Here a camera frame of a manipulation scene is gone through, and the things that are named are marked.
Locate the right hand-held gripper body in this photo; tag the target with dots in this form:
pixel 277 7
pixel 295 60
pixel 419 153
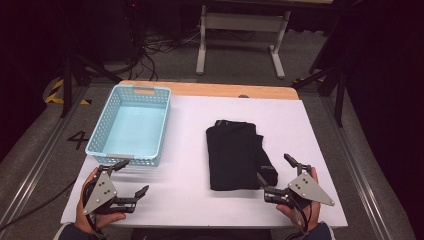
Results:
pixel 308 188

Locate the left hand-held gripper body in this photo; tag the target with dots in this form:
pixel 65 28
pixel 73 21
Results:
pixel 100 193

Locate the black garment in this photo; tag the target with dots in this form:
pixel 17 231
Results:
pixel 233 156

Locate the person's left hand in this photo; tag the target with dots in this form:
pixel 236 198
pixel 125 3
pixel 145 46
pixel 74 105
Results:
pixel 80 216

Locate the person's right hand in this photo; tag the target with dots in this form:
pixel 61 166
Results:
pixel 287 214

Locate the light blue plastic basket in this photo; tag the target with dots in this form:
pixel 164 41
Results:
pixel 131 128

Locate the white table mat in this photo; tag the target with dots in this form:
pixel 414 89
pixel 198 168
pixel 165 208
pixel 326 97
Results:
pixel 186 140

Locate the black metal stand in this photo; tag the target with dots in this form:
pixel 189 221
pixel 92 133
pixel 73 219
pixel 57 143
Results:
pixel 338 86

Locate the yellow black hazard tape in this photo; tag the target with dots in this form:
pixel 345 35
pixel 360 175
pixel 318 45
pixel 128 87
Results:
pixel 55 95

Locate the black tripod stand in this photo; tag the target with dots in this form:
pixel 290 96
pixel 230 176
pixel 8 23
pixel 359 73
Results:
pixel 68 73

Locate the aluminium floor rail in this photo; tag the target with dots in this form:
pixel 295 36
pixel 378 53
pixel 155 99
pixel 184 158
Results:
pixel 358 176
pixel 36 166

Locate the white metal desk frame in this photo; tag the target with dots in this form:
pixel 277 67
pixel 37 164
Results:
pixel 245 21

